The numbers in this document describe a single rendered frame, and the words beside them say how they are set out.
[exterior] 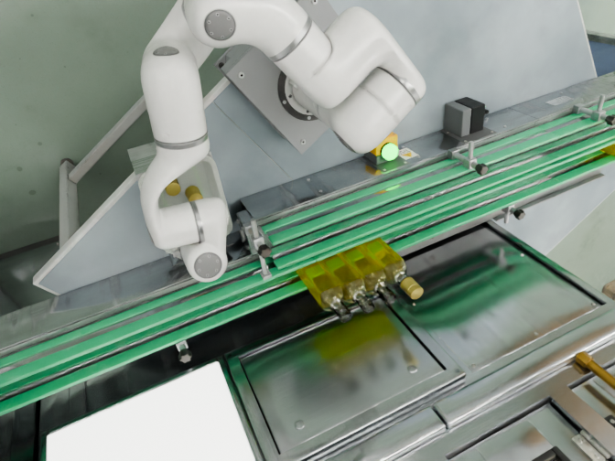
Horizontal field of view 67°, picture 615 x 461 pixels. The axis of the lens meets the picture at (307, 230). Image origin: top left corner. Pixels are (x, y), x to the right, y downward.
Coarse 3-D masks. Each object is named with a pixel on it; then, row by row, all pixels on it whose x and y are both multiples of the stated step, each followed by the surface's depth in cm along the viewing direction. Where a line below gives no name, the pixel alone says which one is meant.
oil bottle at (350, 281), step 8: (336, 256) 118; (328, 264) 115; (336, 264) 115; (344, 264) 115; (336, 272) 113; (344, 272) 112; (352, 272) 112; (344, 280) 110; (352, 280) 110; (360, 280) 109; (344, 288) 109; (352, 288) 108; (360, 288) 108; (344, 296) 110; (352, 296) 109
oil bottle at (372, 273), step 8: (352, 248) 119; (360, 248) 119; (344, 256) 118; (352, 256) 117; (360, 256) 116; (368, 256) 116; (352, 264) 115; (360, 264) 114; (368, 264) 114; (376, 264) 113; (360, 272) 112; (368, 272) 111; (376, 272) 111; (368, 280) 110; (376, 280) 110; (384, 280) 111; (368, 288) 111
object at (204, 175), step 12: (192, 168) 111; (204, 168) 112; (216, 168) 106; (180, 180) 111; (192, 180) 112; (204, 180) 114; (216, 180) 107; (180, 192) 113; (204, 192) 115; (216, 192) 111; (168, 204) 113; (228, 228) 115; (168, 252) 111
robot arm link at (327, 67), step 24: (312, 24) 68; (336, 24) 71; (360, 24) 69; (312, 48) 68; (336, 48) 70; (360, 48) 70; (384, 48) 71; (288, 72) 71; (312, 72) 70; (336, 72) 70; (360, 72) 72; (408, 72) 74; (312, 96) 74; (336, 96) 73
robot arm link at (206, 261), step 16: (192, 208) 82; (208, 208) 82; (224, 208) 84; (208, 224) 82; (224, 224) 83; (208, 240) 83; (224, 240) 85; (192, 256) 83; (208, 256) 83; (224, 256) 85; (192, 272) 83; (208, 272) 84
